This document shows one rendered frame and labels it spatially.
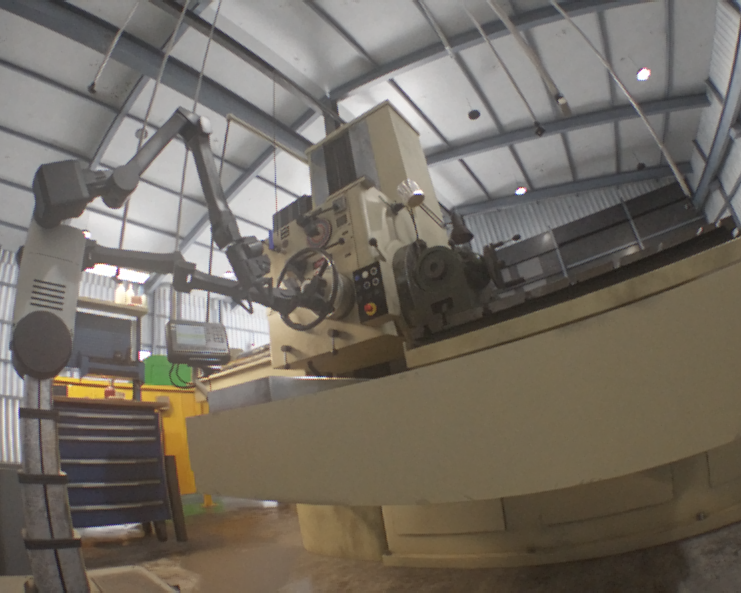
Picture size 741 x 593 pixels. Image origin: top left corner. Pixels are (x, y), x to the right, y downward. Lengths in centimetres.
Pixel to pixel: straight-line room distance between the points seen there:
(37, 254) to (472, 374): 99
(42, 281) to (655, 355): 108
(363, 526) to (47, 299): 156
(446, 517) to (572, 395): 142
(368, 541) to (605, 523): 104
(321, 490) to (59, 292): 84
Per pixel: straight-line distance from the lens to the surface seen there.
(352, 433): 33
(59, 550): 104
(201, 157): 125
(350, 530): 195
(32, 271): 104
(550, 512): 152
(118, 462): 257
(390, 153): 289
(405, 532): 177
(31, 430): 103
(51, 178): 98
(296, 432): 37
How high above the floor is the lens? 67
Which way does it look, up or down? 19 degrees up
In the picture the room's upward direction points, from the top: 9 degrees counter-clockwise
